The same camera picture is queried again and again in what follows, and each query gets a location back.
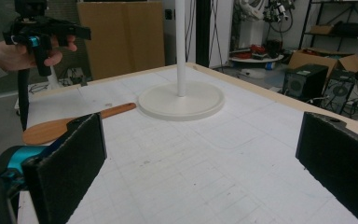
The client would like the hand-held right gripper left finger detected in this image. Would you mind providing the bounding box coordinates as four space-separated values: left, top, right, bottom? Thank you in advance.
21 112 108 224

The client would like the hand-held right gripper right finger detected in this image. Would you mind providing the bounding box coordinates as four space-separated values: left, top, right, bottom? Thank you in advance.
295 111 358 224

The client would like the wooden spatula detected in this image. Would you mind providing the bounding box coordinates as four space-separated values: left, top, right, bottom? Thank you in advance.
21 102 137 146

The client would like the black computer tower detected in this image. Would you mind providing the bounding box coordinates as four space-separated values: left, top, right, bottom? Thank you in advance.
321 68 357 116
282 63 329 102

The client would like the open cardboard box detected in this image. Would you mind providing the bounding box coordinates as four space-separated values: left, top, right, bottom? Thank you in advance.
287 47 358 78

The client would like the white stand with round base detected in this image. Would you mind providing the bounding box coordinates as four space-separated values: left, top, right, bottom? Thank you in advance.
137 0 226 122

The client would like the black pillar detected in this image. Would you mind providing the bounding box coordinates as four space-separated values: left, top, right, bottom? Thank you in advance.
195 0 212 69

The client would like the round white table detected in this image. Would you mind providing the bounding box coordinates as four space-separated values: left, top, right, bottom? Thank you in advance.
228 53 284 79

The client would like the black metal shelf rack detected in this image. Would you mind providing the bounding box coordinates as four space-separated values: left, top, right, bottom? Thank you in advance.
297 0 358 63

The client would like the white robot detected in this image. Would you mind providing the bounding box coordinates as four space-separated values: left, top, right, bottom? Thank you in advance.
234 0 267 22

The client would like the black stand post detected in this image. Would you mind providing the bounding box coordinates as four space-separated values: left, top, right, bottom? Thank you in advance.
17 68 31 132

